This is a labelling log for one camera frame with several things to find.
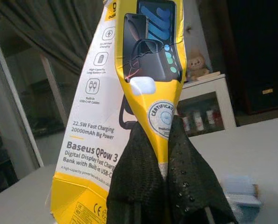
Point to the dark wooden cabinet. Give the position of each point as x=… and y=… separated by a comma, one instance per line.
x=258, y=58

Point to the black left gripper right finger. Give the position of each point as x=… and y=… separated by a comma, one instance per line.
x=190, y=186

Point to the beige plush toy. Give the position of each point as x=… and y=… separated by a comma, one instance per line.
x=197, y=67

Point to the white glass door cabinet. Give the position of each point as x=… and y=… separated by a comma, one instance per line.
x=223, y=93

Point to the small white box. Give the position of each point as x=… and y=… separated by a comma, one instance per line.
x=241, y=189

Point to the aluminium sliding glass door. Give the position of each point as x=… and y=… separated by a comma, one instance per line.
x=24, y=105

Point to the grey table with black legs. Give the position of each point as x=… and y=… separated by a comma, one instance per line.
x=246, y=151

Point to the grey curtain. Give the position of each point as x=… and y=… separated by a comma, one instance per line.
x=47, y=28

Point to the yellow power bank box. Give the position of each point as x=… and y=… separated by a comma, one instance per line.
x=94, y=116

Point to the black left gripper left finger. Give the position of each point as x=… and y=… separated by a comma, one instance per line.
x=138, y=186

